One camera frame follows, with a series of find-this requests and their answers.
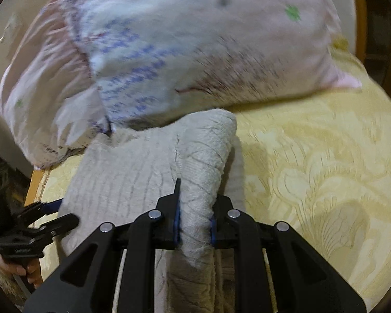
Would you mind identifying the yellow patterned bed sheet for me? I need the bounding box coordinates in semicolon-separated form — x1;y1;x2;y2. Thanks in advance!
29;35;391;313

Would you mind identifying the blue floral pillow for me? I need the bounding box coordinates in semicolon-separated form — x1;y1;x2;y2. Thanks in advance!
57;0;361;129

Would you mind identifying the grey cable-knit sweater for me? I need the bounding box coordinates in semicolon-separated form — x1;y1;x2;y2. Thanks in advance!
60;109;244;312

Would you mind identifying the person's left hand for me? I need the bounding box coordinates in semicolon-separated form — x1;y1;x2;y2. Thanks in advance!
0;255;43;288

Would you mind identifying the pink floral pillow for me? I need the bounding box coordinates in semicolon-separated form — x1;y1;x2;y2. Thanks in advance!
0;0;110;169

